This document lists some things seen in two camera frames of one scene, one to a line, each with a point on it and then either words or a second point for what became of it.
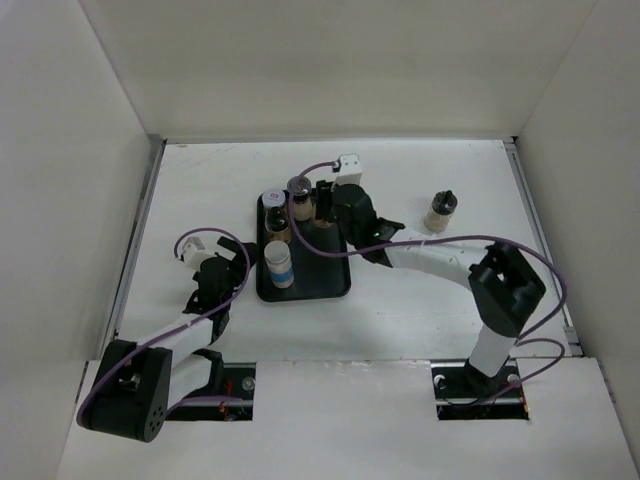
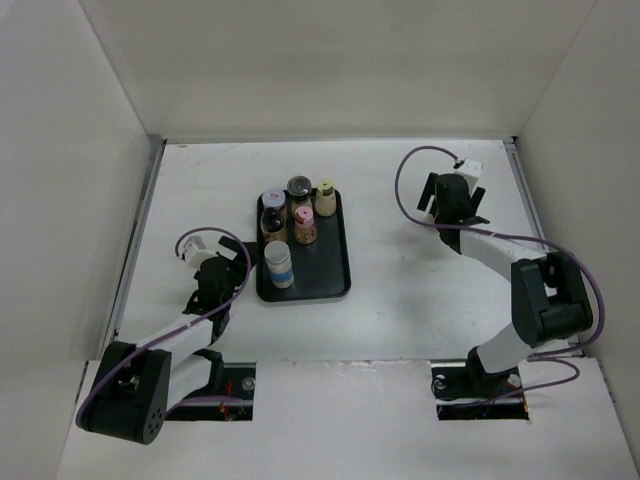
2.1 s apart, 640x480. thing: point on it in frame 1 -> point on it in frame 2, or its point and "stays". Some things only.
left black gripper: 239,272 stays
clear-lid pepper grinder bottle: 300,187 stays
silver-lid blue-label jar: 279,262 stays
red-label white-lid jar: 273,197 stays
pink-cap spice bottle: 324,224 -> 305,227
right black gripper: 324,199 -> 429,191
